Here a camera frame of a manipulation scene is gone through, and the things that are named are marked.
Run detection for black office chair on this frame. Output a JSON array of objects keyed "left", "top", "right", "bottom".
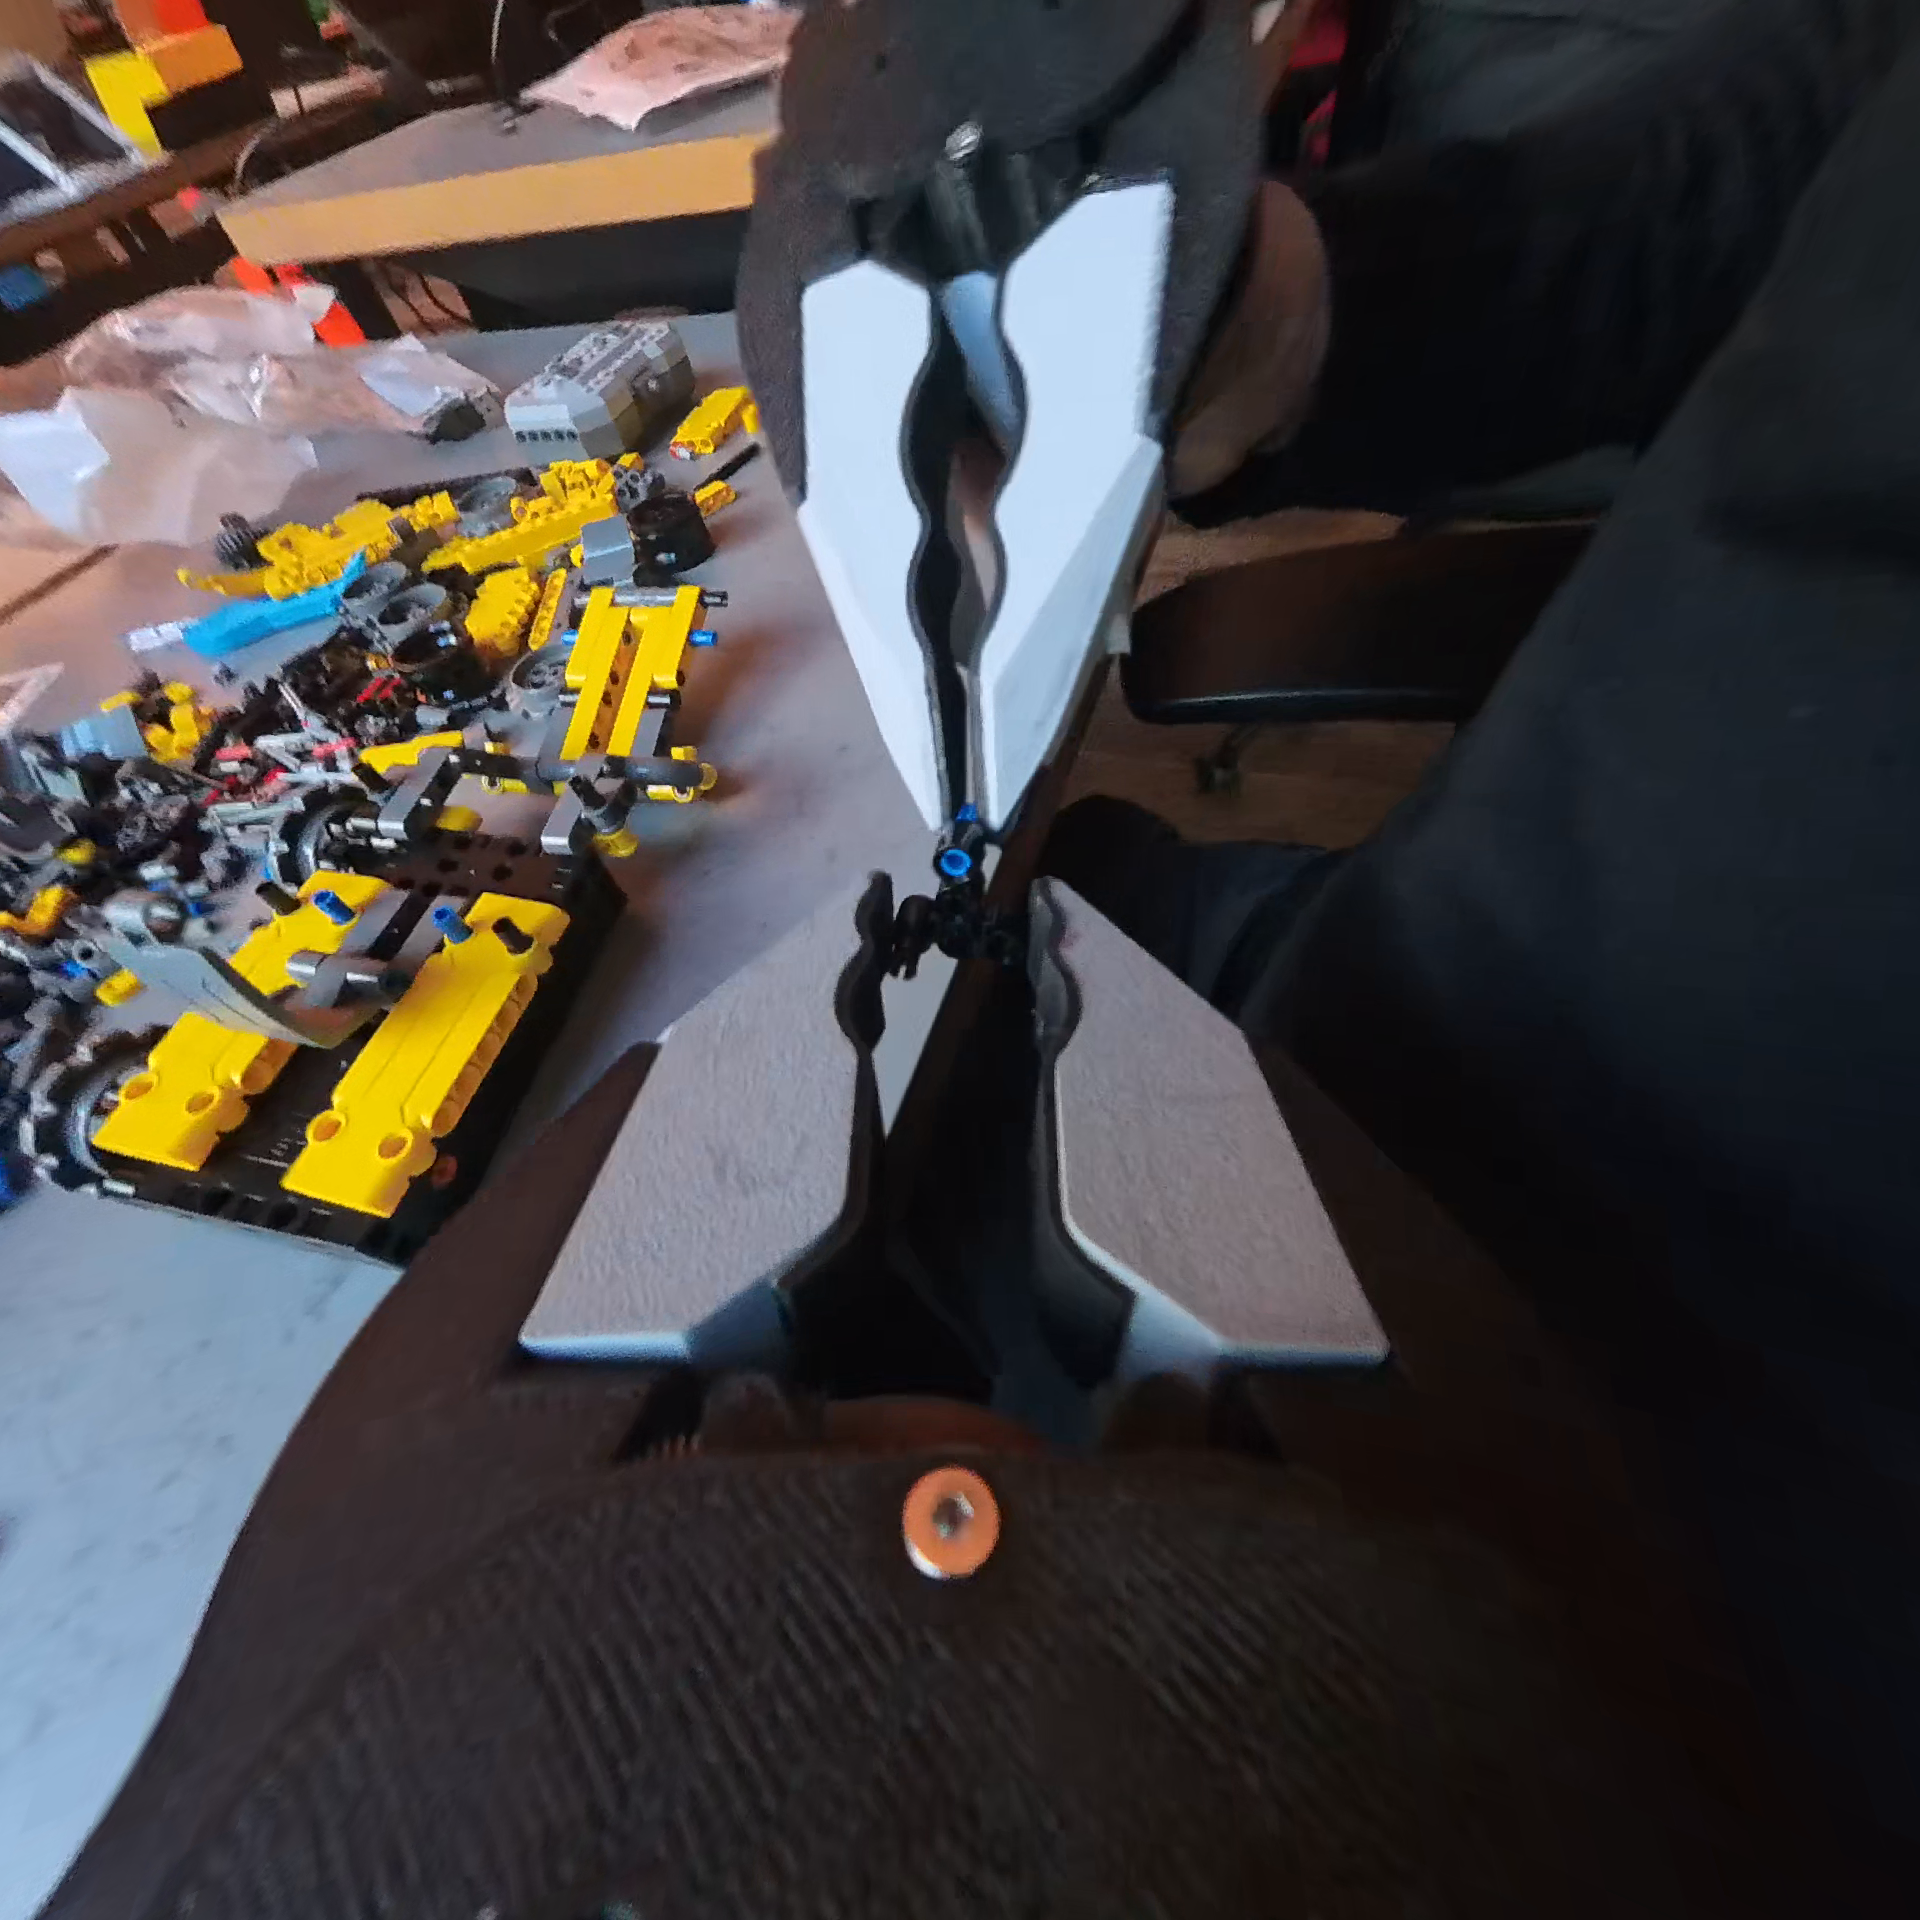
[{"left": 1118, "top": 509, "right": 1607, "bottom": 798}]

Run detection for black connector with blue pin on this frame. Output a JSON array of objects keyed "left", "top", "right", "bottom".
[{"left": 884, "top": 806, "right": 1010, "bottom": 976}]

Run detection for orange object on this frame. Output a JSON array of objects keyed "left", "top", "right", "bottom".
[{"left": 224, "top": 257, "right": 368, "bottom": 350}]

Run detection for pile of yellow pieces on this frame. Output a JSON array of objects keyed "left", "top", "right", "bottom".
[{"left": 128, "top": 381, "right": 767, "bottom": 722}]

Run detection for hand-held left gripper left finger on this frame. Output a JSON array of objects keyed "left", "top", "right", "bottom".
[{"left": 517, "top": 873, "right": 896, "bottom": 1365}]

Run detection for person's black pants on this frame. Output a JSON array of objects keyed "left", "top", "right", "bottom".
[{"left": 1048, "top": 451, "right": 1920, "bottom": 1877}]

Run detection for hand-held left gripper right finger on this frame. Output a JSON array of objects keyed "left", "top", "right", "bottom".
[{"left": 1030, "top": 877, "right": 1391, "bottom": 1382}]

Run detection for white printed paper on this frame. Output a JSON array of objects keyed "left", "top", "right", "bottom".
[{"left": 526, "top": 6, "right": 797, "bottom": 128}]

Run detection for person's right hand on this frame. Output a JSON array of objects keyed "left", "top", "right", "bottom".
[{"left": 1167, "top": 176, "right": 1338, "bottom": 508}]

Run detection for person's right forearm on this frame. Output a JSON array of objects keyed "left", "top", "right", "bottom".
[{"left": 1304, "top": 89, "right": 1920, "bottom": 513}]

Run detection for blue curved panel piece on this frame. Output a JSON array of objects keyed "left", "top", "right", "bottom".
[{"left": 128, "top": 555, "right": 368, "bottom": 662}]

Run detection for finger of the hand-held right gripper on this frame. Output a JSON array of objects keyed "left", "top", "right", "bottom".
[
  {"left": 799, "top": 252, "right": 972, "bottom": 837},
  {"left": 972, "top": 176, "right": 1177, "bottom": 837}
]

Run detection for black round piece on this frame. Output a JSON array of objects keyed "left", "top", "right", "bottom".
[{"left": 621, "top": 491, "right": 712, "bottom": 578}]

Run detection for pile of small dark pieces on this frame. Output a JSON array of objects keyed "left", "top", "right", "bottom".
[{"left": 0, "top": 674, "right": 376, "bottom": 1037}]

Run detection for wooden edged table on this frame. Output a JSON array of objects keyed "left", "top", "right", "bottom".
[{"left": 216, "top": 82, "right": 781, "bottom": 324}]

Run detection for clear plastic bags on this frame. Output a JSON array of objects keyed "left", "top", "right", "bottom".
[{"left": 0, "top": 286, "right": 496, "bottom": 542}]

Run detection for yellow storage box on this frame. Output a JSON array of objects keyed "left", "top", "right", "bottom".
[{"left": 82, "top": 0, "right": 249, "bottom": 153}]

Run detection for yellow black toy vehicle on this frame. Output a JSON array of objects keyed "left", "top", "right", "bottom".
[{"left": 29, "top": 577, "right": 735, "bottom": 1269}]

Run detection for grey battery box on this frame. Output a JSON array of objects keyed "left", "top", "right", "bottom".
[{"left": 503, "top": 322, "right": 700, "bottom": 453}]

